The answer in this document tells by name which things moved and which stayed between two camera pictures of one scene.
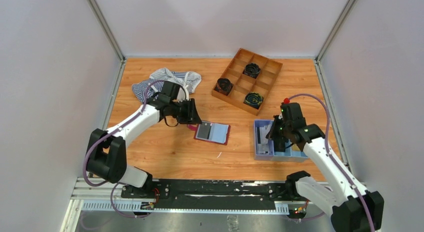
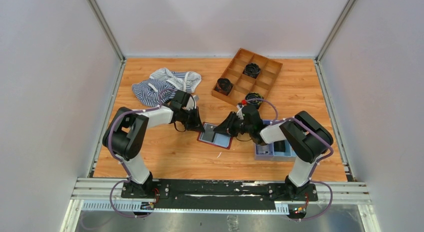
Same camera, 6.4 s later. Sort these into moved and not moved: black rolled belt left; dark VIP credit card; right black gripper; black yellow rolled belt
Moved: right black gripper
Not moved: black rolled belt left; dark VIP credit card; black yellow rolled belt
